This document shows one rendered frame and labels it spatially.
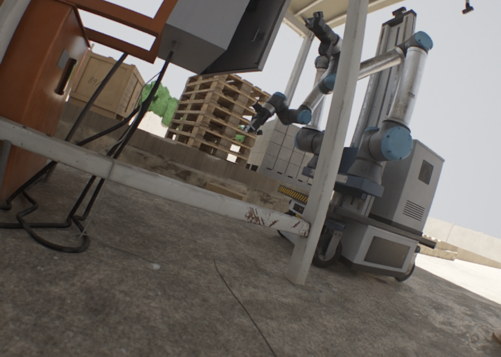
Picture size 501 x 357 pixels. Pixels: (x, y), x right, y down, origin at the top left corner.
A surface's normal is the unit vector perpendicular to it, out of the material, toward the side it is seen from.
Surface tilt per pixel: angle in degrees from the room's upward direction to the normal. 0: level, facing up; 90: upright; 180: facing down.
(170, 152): 89
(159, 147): 91
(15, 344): 0
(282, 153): 90
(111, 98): 90
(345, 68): 99
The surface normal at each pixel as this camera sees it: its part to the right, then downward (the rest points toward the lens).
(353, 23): -0.90, -0.16
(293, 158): 0.21, 0.07
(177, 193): 0.41, 0.15
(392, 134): -0.01, 0.09
